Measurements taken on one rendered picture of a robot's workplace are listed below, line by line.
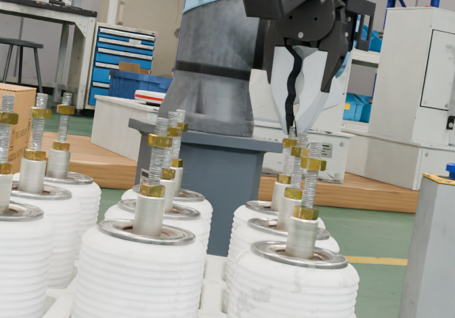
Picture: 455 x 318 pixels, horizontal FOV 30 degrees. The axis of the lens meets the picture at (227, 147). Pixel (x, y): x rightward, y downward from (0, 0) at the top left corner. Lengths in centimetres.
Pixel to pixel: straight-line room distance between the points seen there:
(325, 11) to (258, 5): 8
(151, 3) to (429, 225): 644
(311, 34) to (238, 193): 46
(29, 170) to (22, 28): 841
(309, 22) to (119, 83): 466
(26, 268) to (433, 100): 292
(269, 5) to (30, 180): 27
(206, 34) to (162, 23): 598
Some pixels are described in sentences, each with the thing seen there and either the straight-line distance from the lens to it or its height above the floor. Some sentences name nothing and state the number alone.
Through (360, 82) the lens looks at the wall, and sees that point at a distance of 935.
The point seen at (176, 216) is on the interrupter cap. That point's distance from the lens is 74.
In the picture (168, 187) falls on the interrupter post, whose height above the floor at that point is 27.
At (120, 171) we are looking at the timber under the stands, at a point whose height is 6.
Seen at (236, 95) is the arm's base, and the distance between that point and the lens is 127.
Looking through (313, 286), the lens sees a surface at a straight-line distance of 62.
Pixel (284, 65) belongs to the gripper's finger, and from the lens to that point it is 88.
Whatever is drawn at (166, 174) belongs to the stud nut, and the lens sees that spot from 76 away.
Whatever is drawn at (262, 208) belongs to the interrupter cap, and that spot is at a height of 25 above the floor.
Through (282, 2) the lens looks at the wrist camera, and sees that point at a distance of 81.
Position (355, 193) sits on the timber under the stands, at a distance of 313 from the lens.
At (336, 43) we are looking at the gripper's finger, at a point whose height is 43.
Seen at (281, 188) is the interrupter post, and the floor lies 28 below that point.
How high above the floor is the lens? 37
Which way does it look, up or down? 4 degrees down
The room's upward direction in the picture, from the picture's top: 9 degrees clockwise
